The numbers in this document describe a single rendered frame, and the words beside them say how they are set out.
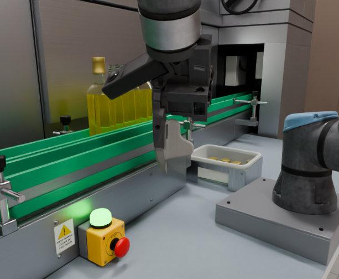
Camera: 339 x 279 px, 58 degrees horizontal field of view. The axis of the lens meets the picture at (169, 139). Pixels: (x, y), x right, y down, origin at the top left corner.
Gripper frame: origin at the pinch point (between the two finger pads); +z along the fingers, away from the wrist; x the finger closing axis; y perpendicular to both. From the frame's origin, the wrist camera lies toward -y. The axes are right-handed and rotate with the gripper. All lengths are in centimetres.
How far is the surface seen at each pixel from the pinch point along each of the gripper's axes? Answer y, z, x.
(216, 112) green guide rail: 4, 56, 68
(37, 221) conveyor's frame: -21.7, 7.6, -15.6
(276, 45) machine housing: 31, 47, 112
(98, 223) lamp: -13.6, 14.5, -11.3
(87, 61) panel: -34, 10, 38
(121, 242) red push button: -8.3, 16.6, -13.6
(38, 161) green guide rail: -27.9, 7.1, -3.2
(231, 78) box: 9, 75, 119
